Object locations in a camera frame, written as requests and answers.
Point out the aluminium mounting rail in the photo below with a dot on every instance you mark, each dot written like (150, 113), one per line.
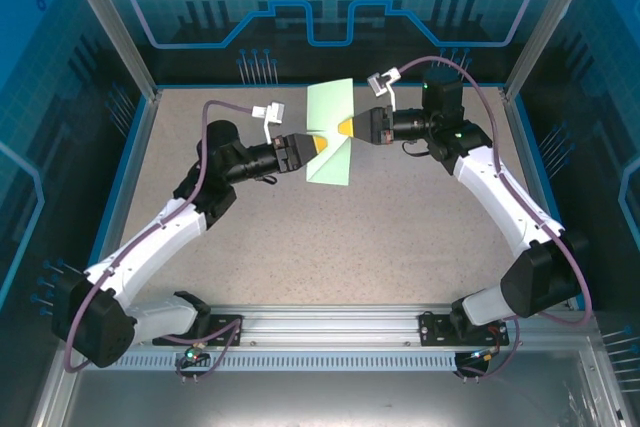
(325, 327)

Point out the sheet metal tray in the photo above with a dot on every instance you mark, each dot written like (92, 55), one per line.
(325, 402)

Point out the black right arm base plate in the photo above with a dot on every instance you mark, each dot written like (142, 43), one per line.
(427, 337)

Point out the aluminium frame post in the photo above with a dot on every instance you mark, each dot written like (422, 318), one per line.
(111, 22)
(549, 22)

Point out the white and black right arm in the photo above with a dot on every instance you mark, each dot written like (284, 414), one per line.
(505, 197)

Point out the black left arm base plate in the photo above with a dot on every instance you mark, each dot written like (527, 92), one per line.
(227, 322)

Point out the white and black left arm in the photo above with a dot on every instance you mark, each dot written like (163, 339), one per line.
(145, 247)

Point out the light green paper sheet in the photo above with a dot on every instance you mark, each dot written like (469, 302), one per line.
(330, 107)

